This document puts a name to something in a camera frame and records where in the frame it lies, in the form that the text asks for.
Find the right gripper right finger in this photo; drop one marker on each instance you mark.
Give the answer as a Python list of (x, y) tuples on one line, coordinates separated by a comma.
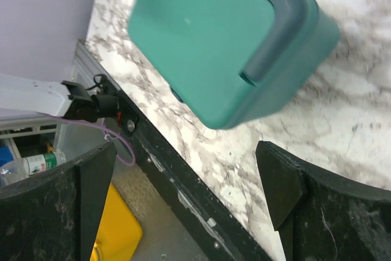
[(321, 215)]

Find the aluminium frame rail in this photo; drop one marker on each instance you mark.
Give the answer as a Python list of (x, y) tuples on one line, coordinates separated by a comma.
[(85, 66)]

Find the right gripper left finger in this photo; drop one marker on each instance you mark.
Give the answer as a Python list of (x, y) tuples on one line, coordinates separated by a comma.
[(55, 215)]

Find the teal medicine kit box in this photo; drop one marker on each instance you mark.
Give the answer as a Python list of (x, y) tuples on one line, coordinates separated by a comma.
[(232, 61)]

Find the clear green-label water bottle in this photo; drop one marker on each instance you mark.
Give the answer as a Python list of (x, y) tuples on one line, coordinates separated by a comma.
[(23, 168)]

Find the yellow plastic container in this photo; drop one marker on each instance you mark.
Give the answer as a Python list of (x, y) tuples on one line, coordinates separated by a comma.
[(119, 232)]

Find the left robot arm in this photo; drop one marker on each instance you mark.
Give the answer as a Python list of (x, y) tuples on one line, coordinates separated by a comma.
[(66, 101)]

